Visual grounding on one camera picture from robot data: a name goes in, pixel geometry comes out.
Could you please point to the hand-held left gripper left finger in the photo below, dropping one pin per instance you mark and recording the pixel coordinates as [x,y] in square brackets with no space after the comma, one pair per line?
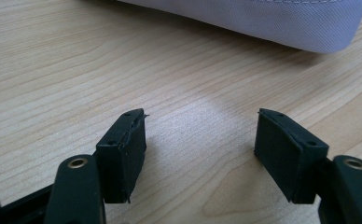
[121,161]

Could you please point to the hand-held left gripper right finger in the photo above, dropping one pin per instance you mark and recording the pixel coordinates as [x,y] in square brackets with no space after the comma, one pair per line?
[289,161]

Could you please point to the light grey fabric pouch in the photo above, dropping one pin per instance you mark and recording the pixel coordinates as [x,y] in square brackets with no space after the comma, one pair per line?
[263,18]

